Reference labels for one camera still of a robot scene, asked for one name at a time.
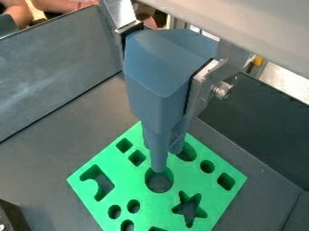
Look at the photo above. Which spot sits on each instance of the black block at corner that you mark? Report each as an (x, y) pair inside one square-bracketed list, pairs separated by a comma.
[(12, 221)]

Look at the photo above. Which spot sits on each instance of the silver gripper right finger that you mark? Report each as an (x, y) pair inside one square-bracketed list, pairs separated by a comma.
[(207, 80)]

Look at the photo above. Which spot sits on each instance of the grey bin enclosure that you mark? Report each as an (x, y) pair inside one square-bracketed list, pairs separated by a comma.
[(64, 109)]

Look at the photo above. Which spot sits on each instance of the green shape sorting board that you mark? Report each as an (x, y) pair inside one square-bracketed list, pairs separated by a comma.
[(129, 198)]

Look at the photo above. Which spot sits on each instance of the person hand in background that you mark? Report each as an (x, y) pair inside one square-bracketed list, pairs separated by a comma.
[(18, 12)]

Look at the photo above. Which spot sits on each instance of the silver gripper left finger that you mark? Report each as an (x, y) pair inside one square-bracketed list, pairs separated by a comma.
[(120, 22)]

